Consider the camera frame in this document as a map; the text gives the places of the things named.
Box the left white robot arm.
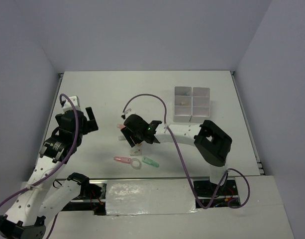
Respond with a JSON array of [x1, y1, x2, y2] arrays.
[[0, 107, 99, 239]]

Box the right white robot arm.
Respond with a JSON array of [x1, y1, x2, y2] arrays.
[[121, 113, 232, 195]]

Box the white eraser red label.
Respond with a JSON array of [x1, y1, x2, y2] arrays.
[[129, 148, 142, 156]]

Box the green highlighter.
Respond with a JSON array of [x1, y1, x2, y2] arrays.
[[142, 157, 159, 168]]

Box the left white compartment container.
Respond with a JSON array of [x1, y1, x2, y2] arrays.
[[173, 86, 192, 122]]

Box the white compartment container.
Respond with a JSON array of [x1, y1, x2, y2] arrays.
[[173, 86, 192, 122], [191, 87, 210, 123]]

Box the white base cover plate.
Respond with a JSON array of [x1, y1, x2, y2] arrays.
[[105, 179, 197, 216]]

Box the right white compartment container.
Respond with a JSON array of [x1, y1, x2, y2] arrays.
[[191, 87, 210, 123]]

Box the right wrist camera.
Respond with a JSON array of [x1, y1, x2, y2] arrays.
[[121, 109, 133, 120]]

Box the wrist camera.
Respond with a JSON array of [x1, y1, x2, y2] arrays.
[[60, 96, 81, 113], [121, 109, 133, 120]]

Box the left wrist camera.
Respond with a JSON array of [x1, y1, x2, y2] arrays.
[[60, 96, 81, 113]]

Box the clear tape ring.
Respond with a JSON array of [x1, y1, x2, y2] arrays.
[[130, 158, 143, 171]]

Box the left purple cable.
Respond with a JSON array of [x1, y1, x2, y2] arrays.
[[0, 93, 81, 239]]

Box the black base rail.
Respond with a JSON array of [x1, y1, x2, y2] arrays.
[[63, 179, 240, 216]]

